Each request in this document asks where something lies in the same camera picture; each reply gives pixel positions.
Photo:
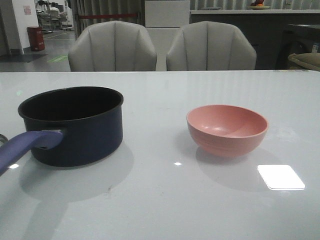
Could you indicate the pink bowl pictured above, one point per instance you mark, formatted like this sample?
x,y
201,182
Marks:
x,y
226,130

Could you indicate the glass lid with blue knob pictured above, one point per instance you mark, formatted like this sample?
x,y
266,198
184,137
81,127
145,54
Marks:
x,y
3,139

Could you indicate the right beige chair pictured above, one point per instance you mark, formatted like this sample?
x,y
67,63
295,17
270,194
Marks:
x,y
210,46

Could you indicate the beige chair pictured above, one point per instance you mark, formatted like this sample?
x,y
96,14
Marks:
x,y
210,46
113,46

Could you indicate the left beige chair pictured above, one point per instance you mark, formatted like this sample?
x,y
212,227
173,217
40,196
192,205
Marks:
x,y
113,46

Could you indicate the dark blue saucepan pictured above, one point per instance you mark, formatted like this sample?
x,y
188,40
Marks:
x,y
67,127

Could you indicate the white cabinet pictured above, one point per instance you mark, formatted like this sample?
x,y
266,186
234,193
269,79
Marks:
x,y
162,19

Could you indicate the red trash bin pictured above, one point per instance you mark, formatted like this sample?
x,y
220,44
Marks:
x,y
36,39

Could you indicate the fruit plate on counter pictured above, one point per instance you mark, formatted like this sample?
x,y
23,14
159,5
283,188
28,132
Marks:
x,y
258,5

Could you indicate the olive cushion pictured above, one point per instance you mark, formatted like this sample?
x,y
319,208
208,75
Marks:
x,y
306,61

